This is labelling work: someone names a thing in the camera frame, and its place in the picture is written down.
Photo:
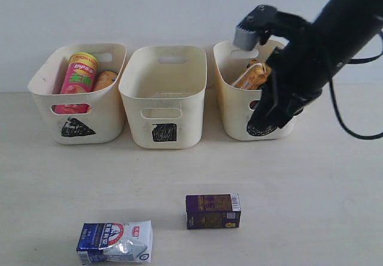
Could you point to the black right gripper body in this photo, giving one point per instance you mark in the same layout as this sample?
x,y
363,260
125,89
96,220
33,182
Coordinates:
x,y
299,68

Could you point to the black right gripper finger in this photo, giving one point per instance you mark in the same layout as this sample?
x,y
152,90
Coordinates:
x,y
288,108
269,112

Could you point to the orange snack bag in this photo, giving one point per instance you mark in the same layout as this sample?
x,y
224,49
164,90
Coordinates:
x,y
254,77

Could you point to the purple drink carton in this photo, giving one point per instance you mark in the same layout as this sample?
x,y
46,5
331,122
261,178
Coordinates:
x,y
213,211

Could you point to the yellow Lay's chips can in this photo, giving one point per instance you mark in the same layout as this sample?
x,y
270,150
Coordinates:
x,y
104,79

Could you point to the blue white milk carton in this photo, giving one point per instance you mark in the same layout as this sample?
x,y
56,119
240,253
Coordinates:
x,y
130,242

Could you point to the pink Lay's chips can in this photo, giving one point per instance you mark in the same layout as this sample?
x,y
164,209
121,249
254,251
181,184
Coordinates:
x,y
79,78

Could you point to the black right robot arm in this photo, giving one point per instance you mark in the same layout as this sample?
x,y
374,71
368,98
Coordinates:
x,y
343,27

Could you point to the cream bin circle mark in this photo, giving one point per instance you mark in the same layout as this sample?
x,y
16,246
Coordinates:
x,y
235,105

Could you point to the cream bin square mark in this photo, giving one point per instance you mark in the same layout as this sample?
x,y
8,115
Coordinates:
x,y
163,90

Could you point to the cream bin triangle mark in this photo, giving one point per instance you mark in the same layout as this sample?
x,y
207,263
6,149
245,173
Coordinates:
x,y
107,117

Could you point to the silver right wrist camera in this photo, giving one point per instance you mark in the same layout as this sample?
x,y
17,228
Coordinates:
x,y
264,22

